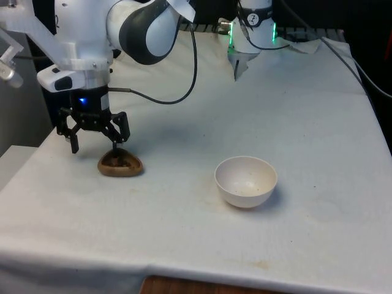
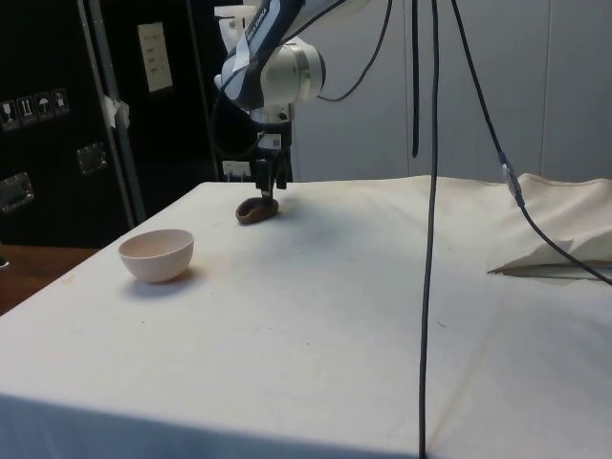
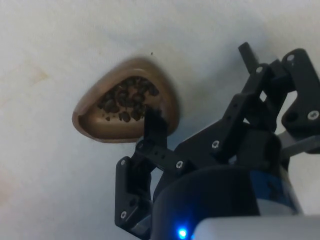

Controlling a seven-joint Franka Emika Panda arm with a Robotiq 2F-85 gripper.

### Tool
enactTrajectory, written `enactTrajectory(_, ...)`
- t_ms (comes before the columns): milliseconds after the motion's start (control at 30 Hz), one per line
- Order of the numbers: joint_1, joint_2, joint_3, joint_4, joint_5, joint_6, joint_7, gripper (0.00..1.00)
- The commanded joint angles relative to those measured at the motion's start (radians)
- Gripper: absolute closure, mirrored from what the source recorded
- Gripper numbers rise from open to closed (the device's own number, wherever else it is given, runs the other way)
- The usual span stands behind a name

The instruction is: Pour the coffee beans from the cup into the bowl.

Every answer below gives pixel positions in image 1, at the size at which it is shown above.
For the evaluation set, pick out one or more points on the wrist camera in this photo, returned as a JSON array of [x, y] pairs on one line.
[[50, 78]]

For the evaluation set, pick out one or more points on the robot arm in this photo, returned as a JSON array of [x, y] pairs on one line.
[[92, 30]]

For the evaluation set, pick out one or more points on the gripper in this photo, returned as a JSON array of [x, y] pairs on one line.
[[92, 101]]

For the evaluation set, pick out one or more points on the coffee beans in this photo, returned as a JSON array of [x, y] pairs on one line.
[[122, 161]]

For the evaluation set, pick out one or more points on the white bowl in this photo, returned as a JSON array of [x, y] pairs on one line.
[[245, 196]]

